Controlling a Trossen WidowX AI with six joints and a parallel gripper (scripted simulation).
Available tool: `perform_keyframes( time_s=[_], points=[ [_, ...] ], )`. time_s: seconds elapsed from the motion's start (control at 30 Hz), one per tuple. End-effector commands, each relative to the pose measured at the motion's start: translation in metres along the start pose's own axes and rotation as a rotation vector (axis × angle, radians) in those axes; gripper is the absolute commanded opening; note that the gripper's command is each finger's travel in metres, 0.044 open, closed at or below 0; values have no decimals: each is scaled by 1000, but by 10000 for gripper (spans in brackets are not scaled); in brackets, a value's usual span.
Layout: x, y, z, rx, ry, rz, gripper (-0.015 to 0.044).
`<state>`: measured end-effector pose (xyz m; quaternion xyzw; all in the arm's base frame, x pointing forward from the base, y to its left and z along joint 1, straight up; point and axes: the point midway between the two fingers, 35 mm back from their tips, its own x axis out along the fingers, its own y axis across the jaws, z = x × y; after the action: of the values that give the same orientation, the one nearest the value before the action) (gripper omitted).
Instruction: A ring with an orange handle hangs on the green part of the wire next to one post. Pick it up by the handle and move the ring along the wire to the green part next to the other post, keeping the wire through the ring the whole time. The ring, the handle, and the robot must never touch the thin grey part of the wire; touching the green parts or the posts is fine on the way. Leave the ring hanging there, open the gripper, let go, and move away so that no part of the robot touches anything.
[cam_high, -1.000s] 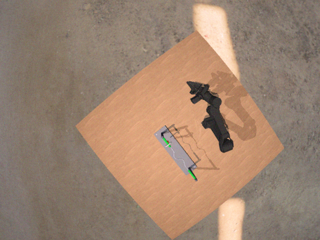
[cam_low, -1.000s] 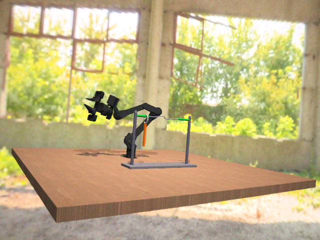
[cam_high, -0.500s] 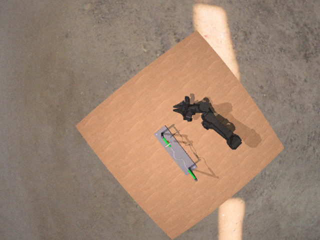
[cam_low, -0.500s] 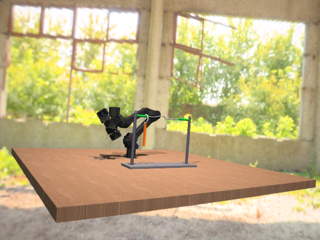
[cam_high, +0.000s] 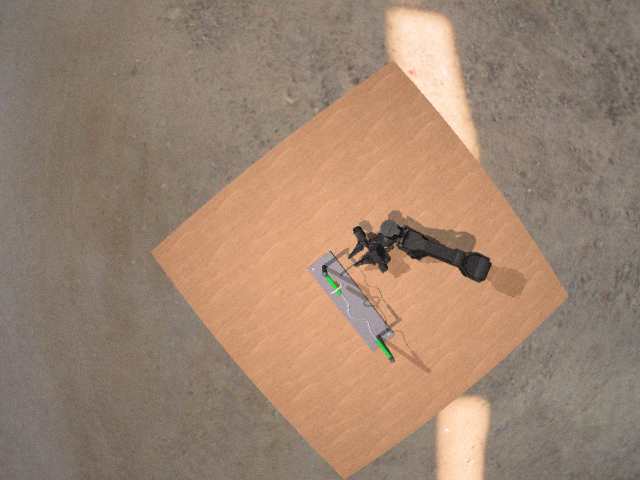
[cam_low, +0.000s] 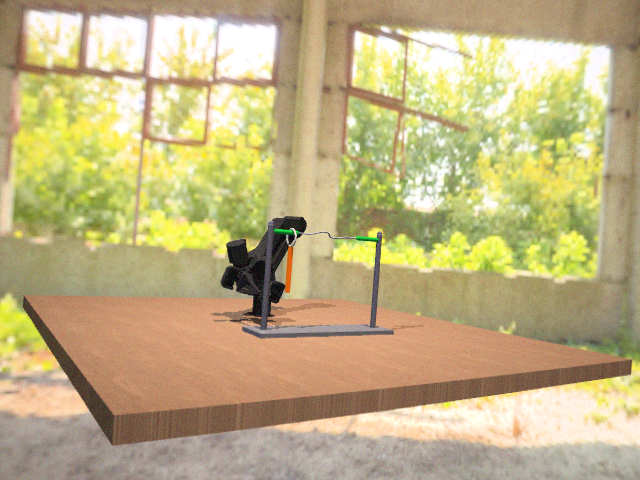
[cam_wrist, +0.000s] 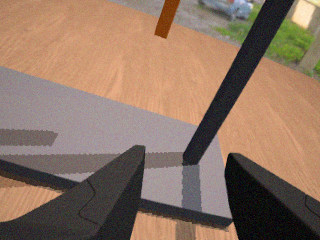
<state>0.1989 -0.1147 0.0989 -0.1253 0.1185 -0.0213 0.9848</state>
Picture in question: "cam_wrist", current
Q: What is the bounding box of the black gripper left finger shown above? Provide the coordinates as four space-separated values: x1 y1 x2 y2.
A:
0 145 145 240

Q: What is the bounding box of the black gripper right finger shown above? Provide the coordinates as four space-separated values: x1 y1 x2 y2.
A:
225 153 320 240

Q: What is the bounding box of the orange handle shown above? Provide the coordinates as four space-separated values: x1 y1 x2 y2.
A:
155 0 180 39

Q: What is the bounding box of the grey flat plate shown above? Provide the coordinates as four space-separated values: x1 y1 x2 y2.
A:
0 0 296 227

